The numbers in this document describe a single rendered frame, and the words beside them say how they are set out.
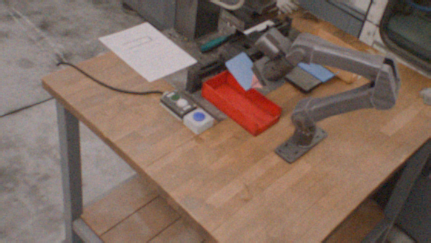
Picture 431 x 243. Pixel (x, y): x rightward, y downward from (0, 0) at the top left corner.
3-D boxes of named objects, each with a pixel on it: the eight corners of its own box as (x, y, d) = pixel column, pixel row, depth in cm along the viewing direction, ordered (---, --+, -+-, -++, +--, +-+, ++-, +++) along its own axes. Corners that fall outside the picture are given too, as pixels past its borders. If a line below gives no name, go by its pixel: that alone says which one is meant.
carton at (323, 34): (349, 86, 191) (355, 69, 186) (296, 54, 202) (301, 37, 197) (367, 74, 199) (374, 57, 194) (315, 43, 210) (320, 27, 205)
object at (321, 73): (326, 84, 185) (329, 78, 183) (294, 63, 192) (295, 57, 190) (338, 77, 189) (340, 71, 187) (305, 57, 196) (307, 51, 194)
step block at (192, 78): (191, 94, 172) (193, 73, 167) (185, 89, 174) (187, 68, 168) (205, 87, 176) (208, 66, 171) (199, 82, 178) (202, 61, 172)
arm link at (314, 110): (286, 114, 154) (389, 85, 135) (293, 101, 159) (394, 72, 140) (296, 130, 156) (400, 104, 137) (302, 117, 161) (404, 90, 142)
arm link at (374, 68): (289, 42, 138) (405, 76, 130) (299, 27, 145) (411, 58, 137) (283, 78, 145) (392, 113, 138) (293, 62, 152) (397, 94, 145)
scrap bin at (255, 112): (255, 138, 161) (258, 124, 157) (201, 95, 172) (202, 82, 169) (278, 121, 169) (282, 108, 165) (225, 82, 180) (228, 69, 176)
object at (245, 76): (248, 94, 161) (246, 89, 159) (225, 63, 170) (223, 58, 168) (267, 82, 162) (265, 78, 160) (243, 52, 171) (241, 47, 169)
